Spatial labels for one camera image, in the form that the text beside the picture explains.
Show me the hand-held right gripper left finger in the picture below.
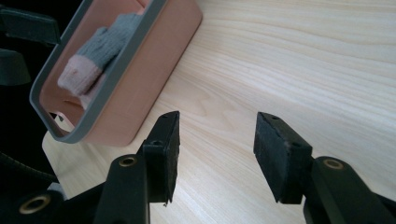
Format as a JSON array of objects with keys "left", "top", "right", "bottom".
[{"left": 136, "top": 110, "right": 181, "bottom": 205}]

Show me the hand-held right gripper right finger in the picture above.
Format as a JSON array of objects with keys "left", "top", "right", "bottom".
[{"left": 253, "top": 111, "right": 314, "bottom": 205}]

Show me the grey fingerless glove marked cuff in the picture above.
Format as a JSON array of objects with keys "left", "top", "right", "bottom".
[{"left": 57, "top": 12, "right": 145, "bottom": 97}]

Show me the grey fingerless glove pink cuff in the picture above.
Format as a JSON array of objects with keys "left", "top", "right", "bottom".
[{"left": 78, "top": 73, "right": 107, "bottom": 110}]

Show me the dark stitched cloth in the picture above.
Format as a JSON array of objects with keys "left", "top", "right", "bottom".
[{"left": 0, "top": 151, "right": 61, "bottom": 195}]

